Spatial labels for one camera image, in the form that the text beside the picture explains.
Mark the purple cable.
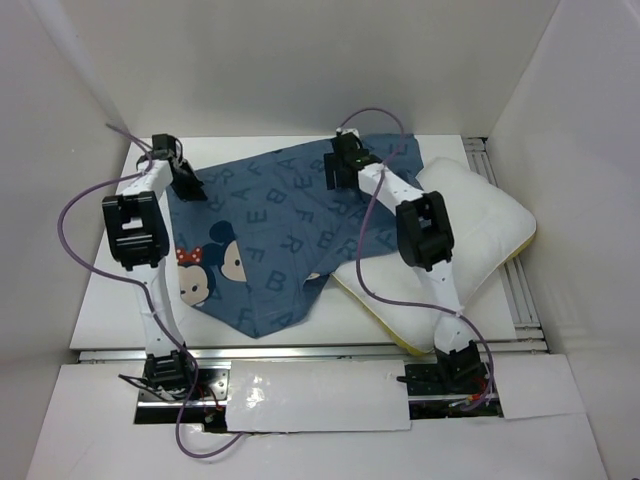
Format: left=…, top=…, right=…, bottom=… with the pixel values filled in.
left=57, top=122, right=246, bottom=460
left=339, top=105, right=496, bottom=414

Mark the aluminium side rail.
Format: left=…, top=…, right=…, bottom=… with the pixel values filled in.
left=462, top=137, right=542, bottom=331

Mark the white cover plate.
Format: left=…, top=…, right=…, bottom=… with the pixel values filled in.
left=225, top=360, right=411, bottom=434

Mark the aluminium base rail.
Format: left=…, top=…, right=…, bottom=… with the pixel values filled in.
left=79, top=329, right=550, bottom=433

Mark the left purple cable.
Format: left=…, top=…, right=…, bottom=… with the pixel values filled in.
left=57, top=122, right=246, bottom=460

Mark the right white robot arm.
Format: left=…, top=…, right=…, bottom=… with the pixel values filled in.
left=324, top=127, right=494, bottom=411

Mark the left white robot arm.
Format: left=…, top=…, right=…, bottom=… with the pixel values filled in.
left=102, top=134, right=207, bottom=399

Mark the white pillow yellow edge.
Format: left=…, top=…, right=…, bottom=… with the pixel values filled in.
left=333, top=157, right=536, bottom=355

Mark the blue cartoon print pillowcase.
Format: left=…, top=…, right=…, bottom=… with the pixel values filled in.
left=166, top=140, right=397, bottom=338

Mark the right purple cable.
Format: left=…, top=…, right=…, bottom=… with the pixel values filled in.
left=339, top=105, right=496, bottom=414

